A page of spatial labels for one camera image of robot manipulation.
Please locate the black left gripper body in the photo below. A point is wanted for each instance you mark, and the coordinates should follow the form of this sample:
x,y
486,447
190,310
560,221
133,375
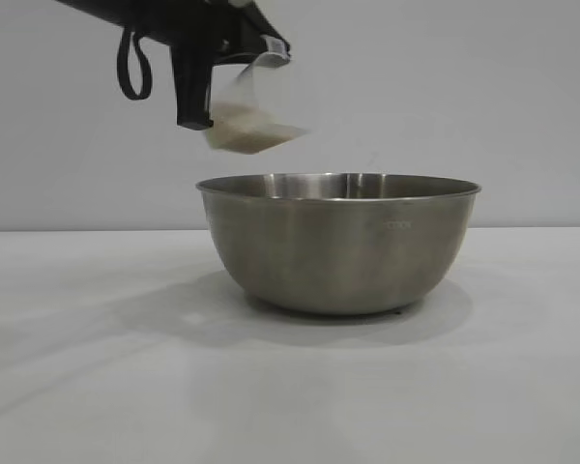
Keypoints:
x,y
222,34

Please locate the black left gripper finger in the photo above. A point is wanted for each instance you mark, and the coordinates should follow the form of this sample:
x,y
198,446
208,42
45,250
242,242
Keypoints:
x,y
191,87

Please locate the translucent plastic measuring cup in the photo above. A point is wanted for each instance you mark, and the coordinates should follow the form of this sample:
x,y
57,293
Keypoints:
x,y
251,116

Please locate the white rice grains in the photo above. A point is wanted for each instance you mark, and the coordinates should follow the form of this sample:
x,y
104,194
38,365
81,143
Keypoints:
x,y
251,133

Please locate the stainless steel mixing bowl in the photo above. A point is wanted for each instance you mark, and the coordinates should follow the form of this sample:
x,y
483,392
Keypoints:
x,y
338,246

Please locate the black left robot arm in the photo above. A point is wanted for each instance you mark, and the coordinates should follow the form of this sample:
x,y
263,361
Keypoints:
x,y
116,14

